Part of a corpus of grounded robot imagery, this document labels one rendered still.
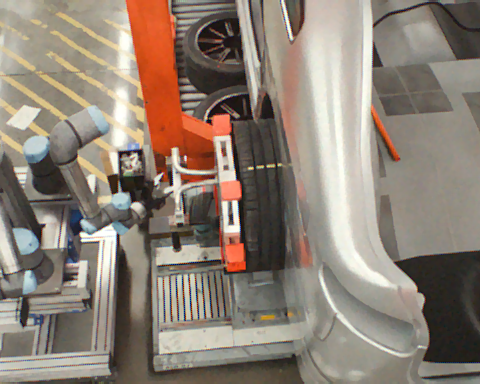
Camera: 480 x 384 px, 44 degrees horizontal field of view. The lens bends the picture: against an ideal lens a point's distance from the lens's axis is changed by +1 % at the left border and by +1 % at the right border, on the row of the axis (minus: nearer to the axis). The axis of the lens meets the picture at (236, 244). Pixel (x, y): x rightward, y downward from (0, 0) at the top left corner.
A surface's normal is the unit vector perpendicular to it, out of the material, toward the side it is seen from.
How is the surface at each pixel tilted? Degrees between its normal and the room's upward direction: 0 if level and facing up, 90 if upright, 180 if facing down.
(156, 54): 90
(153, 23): 90
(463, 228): 19
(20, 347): 0
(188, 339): 0
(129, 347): 0
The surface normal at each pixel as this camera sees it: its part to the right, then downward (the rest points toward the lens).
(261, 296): -0.01, -0.58
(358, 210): -0.26, -0.37
